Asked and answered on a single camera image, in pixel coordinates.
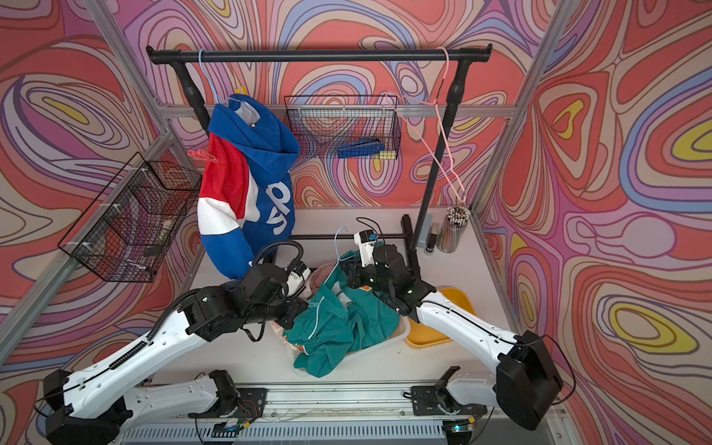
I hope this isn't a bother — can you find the pink patterned kids jacket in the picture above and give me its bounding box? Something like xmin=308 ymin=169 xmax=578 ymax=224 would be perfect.
xmin=269 ymin=261 xmax=337 ymax=357

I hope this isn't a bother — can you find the green kids jacket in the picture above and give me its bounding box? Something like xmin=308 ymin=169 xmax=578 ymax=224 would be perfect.
xmin=284 ymin=251 xmax=402 ymax=378

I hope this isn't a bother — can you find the black wire basket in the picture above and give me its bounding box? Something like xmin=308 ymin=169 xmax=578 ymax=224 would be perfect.
xmin=57 ymin=153 xmax=202 ymax=283
xmin=283 ymin=94 xmax=402 ymax=161

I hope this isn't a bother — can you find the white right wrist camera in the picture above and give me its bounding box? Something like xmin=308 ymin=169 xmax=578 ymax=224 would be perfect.
xmin=353 ymin=229 xmax=378 ymax=268

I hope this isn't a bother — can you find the black wire basket left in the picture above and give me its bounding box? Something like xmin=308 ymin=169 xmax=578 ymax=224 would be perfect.
xmin=57 ymin=153 xmax=202 ymax=283

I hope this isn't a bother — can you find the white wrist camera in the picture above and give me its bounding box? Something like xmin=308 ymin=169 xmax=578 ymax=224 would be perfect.
xmin=353 ymin=229 xmax=378 ymax=268
xmin=287 ymin=261 xmax=312 ymax=299

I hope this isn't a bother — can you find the black wire basket back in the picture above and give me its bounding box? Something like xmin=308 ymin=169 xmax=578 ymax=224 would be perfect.
xmin=283 ymin=94 xmax=402 ymax=161

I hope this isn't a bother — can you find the blue red white jacket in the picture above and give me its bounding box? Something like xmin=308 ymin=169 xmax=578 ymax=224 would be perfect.
xmin=197 ymin=95 xmax=300 ymax=279

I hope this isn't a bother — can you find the white perforated plastic basket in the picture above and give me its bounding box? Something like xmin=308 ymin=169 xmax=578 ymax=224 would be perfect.
xmin=283 ymin=317 xmax=411 ymax=376

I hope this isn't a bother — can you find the black clothes rack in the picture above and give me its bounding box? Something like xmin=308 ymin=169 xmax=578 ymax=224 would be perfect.
xmin=146 ymin=44 xmax=493 ymax=274

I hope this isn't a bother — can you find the pink plastic hanger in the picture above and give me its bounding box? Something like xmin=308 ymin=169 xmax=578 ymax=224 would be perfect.
xmin=386 ymin=46 xmax=467 ymax=206

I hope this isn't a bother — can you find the small black bottle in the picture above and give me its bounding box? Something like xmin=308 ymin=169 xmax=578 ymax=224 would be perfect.
xmin=424 ymin=222 xmax=439 ymax=255

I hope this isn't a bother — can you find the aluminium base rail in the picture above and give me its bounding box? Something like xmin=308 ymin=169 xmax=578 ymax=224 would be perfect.
xmin=118 ymin=382 xmax=571 ymax=444

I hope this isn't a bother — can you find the cup of pencils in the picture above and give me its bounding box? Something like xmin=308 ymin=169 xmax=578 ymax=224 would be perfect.
xmin=436 ymin=205 xmax=471 ymax=253

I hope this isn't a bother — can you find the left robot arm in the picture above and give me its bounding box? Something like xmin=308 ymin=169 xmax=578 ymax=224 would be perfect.
xmin=42 ymin=261 xmax=312 ymax=444

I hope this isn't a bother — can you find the light blue hanger green jacket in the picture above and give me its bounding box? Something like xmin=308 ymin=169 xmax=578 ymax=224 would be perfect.
xmin=333 ymin=226 xmax=349 ymax=265

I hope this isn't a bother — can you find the yellow plastic tray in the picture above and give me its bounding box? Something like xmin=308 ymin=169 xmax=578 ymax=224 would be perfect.
xmin=405 ymin=287 xmax=477 ymax=350

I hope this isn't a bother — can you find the red clothespin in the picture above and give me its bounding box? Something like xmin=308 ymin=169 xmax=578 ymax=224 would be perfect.
xmin=187 ymin=149 xmax=220 ymax=164

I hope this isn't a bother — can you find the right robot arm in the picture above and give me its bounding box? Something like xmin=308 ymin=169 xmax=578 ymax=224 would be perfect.
xmin=339 ymin=245 xmax=563 ymax=430

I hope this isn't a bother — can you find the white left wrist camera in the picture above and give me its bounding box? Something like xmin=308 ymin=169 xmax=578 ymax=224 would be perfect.
xmin=287 ymin=261 xmax=312 ymax=299

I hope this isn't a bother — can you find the blue object in back basket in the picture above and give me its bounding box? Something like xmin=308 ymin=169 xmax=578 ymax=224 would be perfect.
xmin=337 ymin=138 xmax=385 ymax=159

